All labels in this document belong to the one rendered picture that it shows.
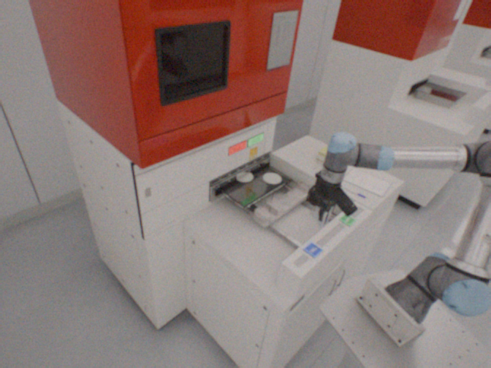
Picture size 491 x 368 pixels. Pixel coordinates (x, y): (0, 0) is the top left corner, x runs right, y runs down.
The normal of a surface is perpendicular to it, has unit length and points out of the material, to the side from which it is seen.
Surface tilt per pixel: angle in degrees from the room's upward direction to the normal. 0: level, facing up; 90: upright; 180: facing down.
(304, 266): 0
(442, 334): 0
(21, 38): 90
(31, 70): 90
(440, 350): 0
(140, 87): 90
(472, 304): 66
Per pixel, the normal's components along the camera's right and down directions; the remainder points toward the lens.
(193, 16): 0.71, 0.47
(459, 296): -0.11, 0.21
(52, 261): 0.08, -0.80
